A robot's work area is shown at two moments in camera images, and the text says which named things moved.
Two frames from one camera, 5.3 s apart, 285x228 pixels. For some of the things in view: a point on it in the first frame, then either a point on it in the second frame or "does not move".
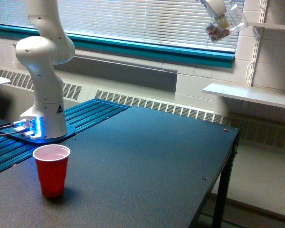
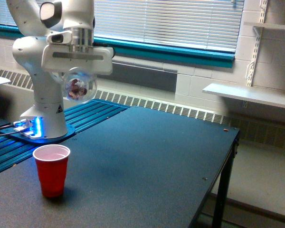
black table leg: (220, 218) does not move
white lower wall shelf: (275, 98) does not move
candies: (215, 33) to (78, 89)
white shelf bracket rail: (263, 6) does not move
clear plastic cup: (232, 19) to (79, 85)
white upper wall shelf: (272, 25) does not move
